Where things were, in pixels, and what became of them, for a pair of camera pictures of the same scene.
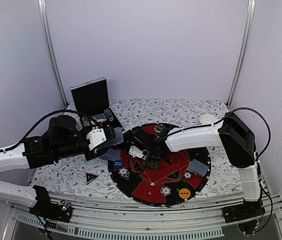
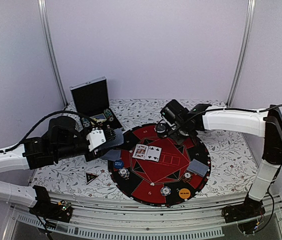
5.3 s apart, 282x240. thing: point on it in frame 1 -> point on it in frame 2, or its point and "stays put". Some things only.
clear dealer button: (159, 128) stays put
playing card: (113, 155) stays put
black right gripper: (154, 165) -> (179, 140)
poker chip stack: (124, 172) stays put
